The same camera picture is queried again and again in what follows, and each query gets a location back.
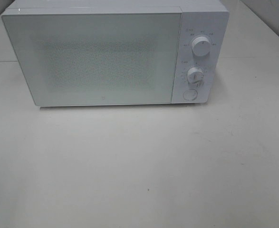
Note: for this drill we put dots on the round white door button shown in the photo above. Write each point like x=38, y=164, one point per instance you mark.
x=190, y=94

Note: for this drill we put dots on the white microwave knob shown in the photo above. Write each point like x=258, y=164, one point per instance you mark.
x=194, y=75
x=201, y=46

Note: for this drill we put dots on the white microwave oven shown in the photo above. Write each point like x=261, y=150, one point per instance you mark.
x=198, y=18

